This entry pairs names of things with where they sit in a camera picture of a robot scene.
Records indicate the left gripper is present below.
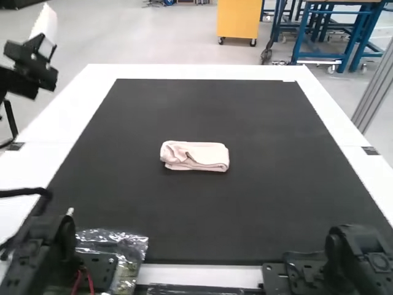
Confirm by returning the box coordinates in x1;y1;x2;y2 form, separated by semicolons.
3;33;60;92

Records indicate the pale towel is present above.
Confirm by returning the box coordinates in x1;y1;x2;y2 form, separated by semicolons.
159;140;231;173

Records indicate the black floor stand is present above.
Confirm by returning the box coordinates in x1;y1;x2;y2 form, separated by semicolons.
0;97;20;149

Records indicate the yellow wheeled cabinet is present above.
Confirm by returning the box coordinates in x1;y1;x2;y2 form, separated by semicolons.
216;0;263;47

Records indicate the dark base panel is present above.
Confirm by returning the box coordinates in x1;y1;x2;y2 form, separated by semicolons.
76;254;120;293
262;260;328;295

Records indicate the black mat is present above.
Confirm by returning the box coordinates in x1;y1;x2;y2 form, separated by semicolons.
29;78;393;267

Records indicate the black cable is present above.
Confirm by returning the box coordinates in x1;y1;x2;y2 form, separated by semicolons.
0;186;53;216

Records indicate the blue workbench frame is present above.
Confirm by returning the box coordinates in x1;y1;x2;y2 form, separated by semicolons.
289;0;393;74
260;0;311;64

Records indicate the aluminium frame post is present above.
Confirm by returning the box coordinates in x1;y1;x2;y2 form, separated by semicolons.
351;39;393;135

